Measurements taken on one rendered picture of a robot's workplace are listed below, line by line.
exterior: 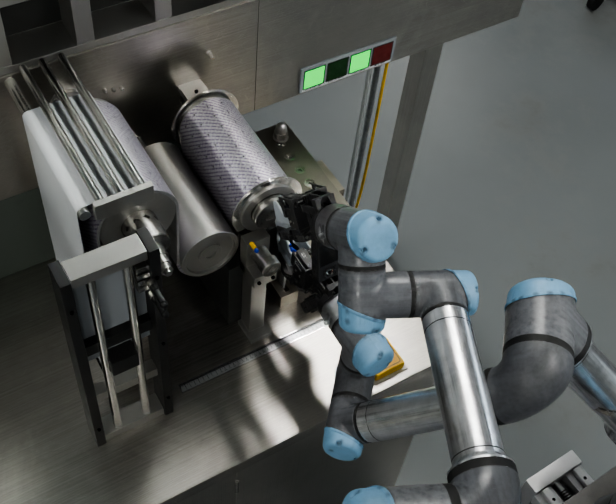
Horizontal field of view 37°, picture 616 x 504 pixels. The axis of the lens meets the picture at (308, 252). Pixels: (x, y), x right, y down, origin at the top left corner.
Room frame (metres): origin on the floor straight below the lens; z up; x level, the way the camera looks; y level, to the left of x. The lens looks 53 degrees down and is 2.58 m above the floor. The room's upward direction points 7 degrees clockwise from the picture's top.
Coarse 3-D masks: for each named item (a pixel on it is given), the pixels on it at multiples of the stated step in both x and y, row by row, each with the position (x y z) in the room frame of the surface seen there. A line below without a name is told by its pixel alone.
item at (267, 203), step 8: (264, 200) 1.08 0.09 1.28; (272, 200) 1.08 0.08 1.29; (256, 208) 1.07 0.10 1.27; (264, 208) 1.07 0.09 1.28; (272, 208) 1.08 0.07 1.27; (256, 216) 1.06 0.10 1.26; (264, 216) 1.07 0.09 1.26; (272, 216) 1.08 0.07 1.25; (256, 224) 1.06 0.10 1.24; (264, 224) 1.07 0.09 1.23; (272, 224) 1.08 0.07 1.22
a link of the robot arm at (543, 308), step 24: (528, 288) 0.93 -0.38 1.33; (552, 288) 0.93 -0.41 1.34; (528, 312) 0.88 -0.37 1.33; (552, 312) 0.88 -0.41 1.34; (576, 312) 0.91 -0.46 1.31; (504, 336) 0.85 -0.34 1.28; (528, 336) 0.83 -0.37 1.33; (552, 336) 0.83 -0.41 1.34; (576, 336) 0.86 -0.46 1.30; (576, 360) 0.84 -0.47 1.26; (600, 360) 0.88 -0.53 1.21; (576, 384) 0.84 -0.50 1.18; (600, 384) 0.85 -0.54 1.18; (600, 408) 0.84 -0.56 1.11
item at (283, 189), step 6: (198, 102) 1.29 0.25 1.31; (192, 108) 1.28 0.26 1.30; (186, 114) 1.27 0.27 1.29; (276, 186) 1.10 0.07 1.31; (282, 186) 1.11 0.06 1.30; (288, 186) 1.12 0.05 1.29; (264, 192) 1.08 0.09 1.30; (270, 192) 1.09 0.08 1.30; (276, 192) 1.10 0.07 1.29; (282, 192) 1.11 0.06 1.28; (288, 192) 1.11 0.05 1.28; (294, 192) 1.12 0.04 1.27; (252, 198) 1.07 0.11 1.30; (258, 198) 1.08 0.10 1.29; (246, 204) 1.07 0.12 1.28; (252, 204) 1.07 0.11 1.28; (246, 210) 1.06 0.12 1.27; (246, 216) 1.06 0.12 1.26; (246, 222) 1.06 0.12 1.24; (252, 222) 1.07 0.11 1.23; (246, 228) 1.06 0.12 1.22; (252, 228) 1.07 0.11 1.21; (258, 228) 1.08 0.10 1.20
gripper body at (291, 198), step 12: (312, 192) 1.03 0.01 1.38; (324, 192) 1.02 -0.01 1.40; (288, 204) 1.03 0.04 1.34; (300, 204) 1.01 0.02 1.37; (312, 204) 1.01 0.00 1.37; (324, 204) 1.01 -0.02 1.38; (288, 216) 1.02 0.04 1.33; (300, 216) 1.00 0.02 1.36; (312, 216) 0.97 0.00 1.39; (300, 228) 0.98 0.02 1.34; (312, 228) 0.95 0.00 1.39; (300, 240) 0.97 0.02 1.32
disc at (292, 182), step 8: (264, 184) 1.09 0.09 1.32; (272, 184) 1.10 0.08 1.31; (288, 184) 1.12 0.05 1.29; (296, 184) 1.13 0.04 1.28; (248, 192) 1.07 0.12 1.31; (256, 192) 1.08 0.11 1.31; (240, 200) 1.06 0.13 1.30; (248, 200) 1.07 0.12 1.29; (240, 208) 1.06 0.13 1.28; (232, 216) 1.05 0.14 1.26; (240, 216) 1.06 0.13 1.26; (232, 224) 1.05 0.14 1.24; (240, 224) 1.06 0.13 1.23; (240, 232) 1.06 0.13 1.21; (248, 232) 1.07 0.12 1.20
